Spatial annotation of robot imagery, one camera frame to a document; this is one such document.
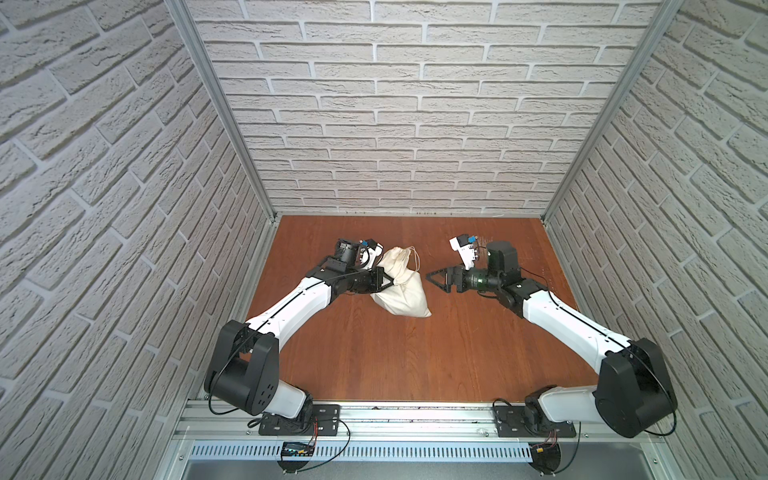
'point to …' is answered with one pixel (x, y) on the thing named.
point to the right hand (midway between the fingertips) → (427, 278)
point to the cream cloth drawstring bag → (407, 296)
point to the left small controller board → (295, 455)
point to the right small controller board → (546, 457)
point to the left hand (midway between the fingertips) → (391, 273)
